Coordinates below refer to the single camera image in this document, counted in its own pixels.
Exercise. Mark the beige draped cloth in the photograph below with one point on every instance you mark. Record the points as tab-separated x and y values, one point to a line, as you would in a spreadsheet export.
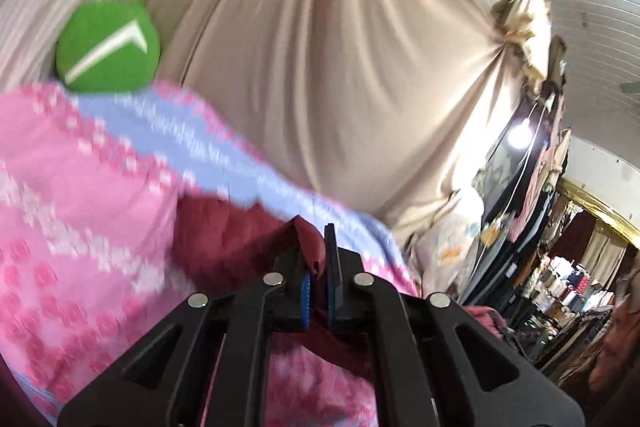
325	57

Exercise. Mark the lit light bulb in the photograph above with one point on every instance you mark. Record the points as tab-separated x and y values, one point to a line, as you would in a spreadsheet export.
520	135

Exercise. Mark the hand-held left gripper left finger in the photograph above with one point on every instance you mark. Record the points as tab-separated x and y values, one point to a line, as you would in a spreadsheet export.
306	302

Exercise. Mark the cream floral quilt bundle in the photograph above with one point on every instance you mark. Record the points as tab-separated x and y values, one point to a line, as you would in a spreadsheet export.
447	237

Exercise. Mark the maroon puffer jacket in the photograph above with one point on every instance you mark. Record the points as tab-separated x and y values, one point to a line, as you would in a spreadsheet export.
220	239

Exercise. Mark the pink floral bed sheet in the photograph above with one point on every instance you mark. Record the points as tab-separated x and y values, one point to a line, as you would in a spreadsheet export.
75	207

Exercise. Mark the green plush pillow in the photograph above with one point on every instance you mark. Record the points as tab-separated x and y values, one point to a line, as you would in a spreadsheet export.
100	34

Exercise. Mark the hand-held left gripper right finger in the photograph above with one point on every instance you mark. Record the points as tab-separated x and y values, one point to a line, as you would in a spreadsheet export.
332	287

